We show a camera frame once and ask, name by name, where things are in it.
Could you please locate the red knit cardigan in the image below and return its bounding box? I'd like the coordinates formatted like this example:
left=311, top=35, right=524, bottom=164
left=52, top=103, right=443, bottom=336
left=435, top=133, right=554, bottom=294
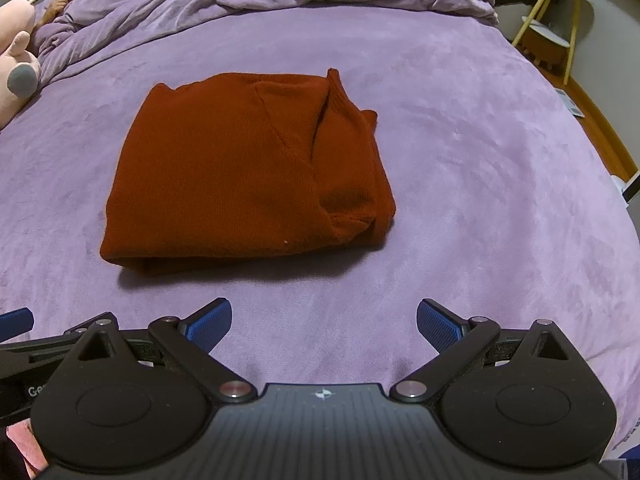
left=100, top=70, right=396, bottom=273

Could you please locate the purple bed sheet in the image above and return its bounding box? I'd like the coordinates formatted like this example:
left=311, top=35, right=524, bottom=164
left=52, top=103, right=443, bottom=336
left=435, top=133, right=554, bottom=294
left=1, top=6, right=639, bottom=439

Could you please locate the pink plush pig toy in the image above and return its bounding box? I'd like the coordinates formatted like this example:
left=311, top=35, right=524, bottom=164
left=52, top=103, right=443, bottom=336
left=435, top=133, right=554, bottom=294
left=0, top=0, right=40, bottom=128

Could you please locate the brown plush toy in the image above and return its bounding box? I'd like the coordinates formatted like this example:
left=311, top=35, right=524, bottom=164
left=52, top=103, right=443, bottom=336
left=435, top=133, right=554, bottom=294
left=35, top=0, right=73, bottom=28

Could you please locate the yellow side shelf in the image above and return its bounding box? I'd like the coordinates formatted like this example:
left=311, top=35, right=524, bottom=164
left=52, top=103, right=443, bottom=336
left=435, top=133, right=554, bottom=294
left=491, top=0, right=597, bottom=86

